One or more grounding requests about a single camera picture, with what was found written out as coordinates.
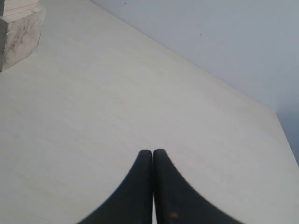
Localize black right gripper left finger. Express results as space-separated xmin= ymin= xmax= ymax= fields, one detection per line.
xmin=80 ymin=150 xmax=153 ymax=224

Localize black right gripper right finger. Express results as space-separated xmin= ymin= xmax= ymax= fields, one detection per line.
xmin=153 ymin=149 xmax=240 ymax=224

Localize medium brown wooden cube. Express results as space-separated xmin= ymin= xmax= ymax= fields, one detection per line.
xmin=0 ymin=0 xmax=46 ymax=24

